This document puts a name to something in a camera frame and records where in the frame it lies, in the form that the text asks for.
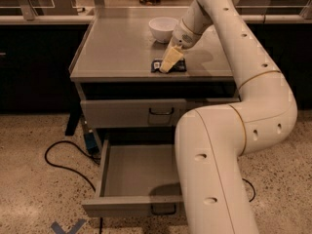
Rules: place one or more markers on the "grey metal drawer cabinet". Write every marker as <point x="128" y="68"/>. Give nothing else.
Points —
<point x="115" y="63"/>

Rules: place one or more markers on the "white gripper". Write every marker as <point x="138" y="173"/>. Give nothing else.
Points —
<point x="182" y="35"/>

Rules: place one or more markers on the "closed grey top drawer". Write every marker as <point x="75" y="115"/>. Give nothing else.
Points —
<point x="131" y="113"/>

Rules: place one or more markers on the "blue rxbar blueberry bar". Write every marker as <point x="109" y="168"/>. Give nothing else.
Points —
<point x="180" y="66"/>

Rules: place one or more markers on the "blue power adapter box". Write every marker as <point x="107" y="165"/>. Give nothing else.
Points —
<point x="91" y="143"/>

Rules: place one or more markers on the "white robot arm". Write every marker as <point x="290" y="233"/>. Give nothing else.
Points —
<point x="209" y="139"/>

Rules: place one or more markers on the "white ceramic bowl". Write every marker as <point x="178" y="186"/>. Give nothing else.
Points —
<point x="162" y="28"/>

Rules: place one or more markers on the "open grey middle drawer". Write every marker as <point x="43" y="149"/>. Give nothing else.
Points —
<point x="136" y="180"/>

